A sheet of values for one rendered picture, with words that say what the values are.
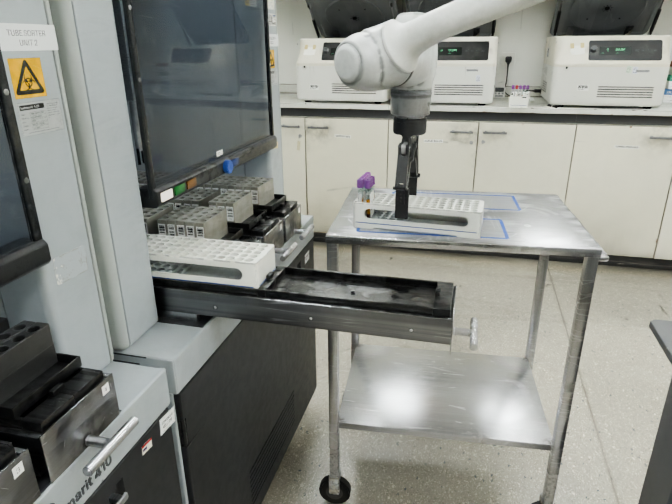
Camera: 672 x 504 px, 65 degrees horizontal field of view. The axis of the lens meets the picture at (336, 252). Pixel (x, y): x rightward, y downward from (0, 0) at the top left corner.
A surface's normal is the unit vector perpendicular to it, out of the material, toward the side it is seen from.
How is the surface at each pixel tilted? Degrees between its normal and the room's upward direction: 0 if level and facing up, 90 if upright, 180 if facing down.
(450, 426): 0
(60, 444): 90
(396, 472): 0
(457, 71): 90
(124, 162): 90
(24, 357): 90
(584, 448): 0
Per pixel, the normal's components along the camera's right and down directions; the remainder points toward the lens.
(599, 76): -0.26, 0.36
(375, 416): 0.00, -0.93
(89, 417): 0.97, 0.08
